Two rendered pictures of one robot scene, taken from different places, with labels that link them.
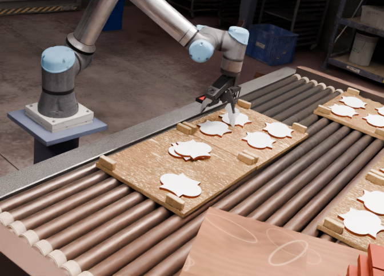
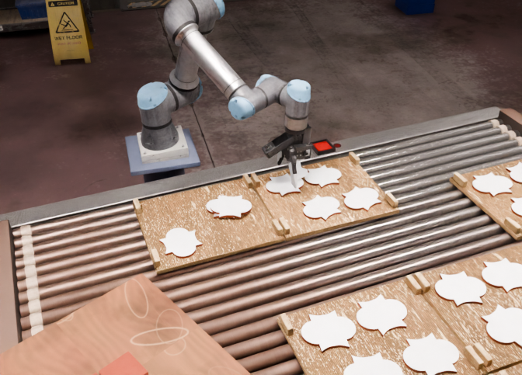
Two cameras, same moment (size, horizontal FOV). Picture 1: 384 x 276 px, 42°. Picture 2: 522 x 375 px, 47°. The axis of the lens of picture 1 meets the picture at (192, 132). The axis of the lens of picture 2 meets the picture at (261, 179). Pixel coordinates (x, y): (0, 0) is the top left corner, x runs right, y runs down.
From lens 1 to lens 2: 1.14 m
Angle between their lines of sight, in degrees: 33
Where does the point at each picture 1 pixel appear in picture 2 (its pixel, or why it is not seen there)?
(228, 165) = (254, 230)
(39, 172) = (85, 203)
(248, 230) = (148, 305)
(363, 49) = not seen: outside the picture
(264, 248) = (142, 326)
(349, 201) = (347, 303)
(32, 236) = (29, 260)
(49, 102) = (144, 134)
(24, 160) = not seen: hidden behind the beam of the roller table
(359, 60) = not seen: outside the picture
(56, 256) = (29, 281)
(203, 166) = (227, 227)
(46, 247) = (31, 271)
